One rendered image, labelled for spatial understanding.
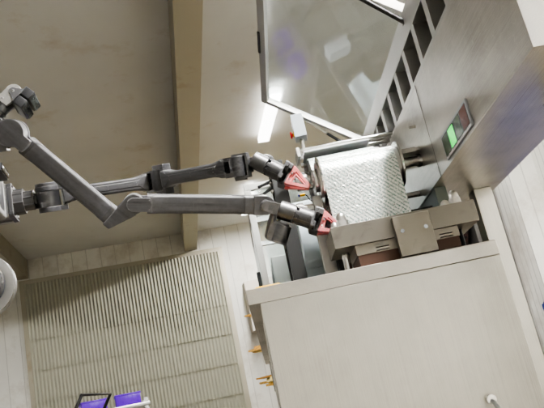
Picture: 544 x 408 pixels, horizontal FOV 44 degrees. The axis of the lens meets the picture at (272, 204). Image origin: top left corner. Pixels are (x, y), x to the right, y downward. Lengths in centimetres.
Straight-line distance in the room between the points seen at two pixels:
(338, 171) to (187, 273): 883
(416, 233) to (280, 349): 47
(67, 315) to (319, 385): 931
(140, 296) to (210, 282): 111
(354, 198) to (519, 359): 66
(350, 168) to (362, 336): 59
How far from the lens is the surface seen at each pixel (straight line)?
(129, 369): 1068
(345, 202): 207
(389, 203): 209
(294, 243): 237
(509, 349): 182
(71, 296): 1093
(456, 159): 192
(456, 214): 191
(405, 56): 222
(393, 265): 178
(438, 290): 179
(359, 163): 212
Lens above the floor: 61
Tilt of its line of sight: 16 degrees up
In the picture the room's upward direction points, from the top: 12 degrees counter-clockwise
